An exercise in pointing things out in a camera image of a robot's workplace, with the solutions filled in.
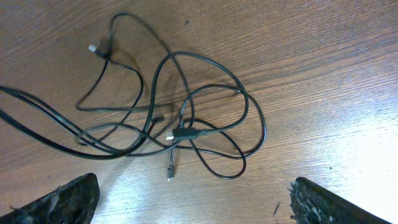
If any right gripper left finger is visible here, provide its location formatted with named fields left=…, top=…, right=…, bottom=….
left=1, top=173, right=100, bottom=224

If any thin black micro-USB cable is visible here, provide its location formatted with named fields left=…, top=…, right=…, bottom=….
left=75, top=12, right=248, bottom=183

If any black USB cable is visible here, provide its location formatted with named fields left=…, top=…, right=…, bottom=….
left=0, top=51, right=267, bottom=161

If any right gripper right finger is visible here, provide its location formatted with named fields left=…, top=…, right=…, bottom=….
left=289, top=177, right=389, bottom=224

